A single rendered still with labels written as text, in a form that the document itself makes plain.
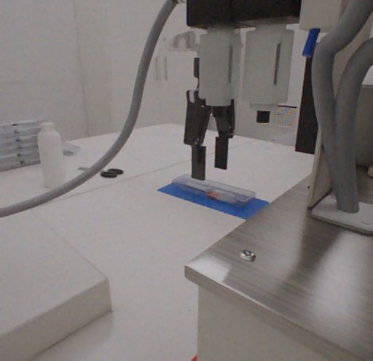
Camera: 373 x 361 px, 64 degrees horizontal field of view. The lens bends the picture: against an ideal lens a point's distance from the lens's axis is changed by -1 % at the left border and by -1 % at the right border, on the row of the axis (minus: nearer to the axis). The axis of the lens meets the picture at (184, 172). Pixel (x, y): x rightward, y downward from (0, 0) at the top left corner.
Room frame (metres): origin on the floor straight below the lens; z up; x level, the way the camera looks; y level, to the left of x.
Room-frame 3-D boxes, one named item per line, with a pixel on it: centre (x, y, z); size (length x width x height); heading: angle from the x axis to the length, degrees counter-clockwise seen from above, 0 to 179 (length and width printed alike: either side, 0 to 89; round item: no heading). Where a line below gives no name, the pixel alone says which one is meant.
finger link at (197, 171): (0.56, -0.03, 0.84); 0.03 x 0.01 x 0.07; 51
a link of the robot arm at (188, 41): (0.59, -0.03, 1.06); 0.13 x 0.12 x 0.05; 51
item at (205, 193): (0.60, -0.06, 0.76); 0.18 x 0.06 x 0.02; 52
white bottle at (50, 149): (0.66, 0.31, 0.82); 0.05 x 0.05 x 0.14
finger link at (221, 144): (0.62, -0.08, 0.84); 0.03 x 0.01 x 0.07; 51
